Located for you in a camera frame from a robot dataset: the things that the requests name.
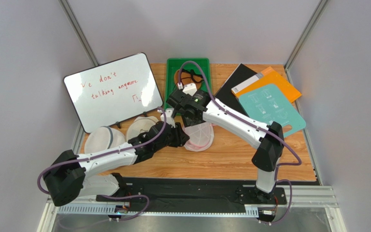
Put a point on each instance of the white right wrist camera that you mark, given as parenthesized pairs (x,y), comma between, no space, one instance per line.
(188,89)

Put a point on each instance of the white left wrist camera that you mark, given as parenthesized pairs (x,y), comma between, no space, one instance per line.
(167,116)

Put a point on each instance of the black notebook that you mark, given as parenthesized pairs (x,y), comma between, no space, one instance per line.
(225,95)

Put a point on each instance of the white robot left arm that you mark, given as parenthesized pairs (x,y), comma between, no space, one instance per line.
(67,177)

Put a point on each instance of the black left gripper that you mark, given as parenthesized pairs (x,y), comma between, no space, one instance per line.
(181,137)

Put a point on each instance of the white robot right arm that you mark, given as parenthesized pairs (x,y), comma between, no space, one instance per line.
(267,140)

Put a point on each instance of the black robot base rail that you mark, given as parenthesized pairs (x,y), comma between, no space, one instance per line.
(195,195)

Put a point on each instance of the black and orange bra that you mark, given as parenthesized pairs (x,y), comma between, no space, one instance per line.
(190,76)

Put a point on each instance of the teal plastic board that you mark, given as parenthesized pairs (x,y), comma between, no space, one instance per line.
(268,104)

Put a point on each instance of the white mesh laundry bag pink zipper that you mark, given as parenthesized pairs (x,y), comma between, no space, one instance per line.
(201,137)

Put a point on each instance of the green plastic tray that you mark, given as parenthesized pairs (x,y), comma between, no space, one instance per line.
(174,64)

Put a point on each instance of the whiteboard with red writing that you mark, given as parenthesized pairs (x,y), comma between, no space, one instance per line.
(113,92)

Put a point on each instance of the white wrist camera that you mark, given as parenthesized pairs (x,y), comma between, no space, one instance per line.
(188,89)
(167,116)

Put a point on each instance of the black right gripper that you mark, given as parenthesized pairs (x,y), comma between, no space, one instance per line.
(190,113)

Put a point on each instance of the orange notebook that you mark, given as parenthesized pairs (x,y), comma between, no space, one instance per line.
(267,77)

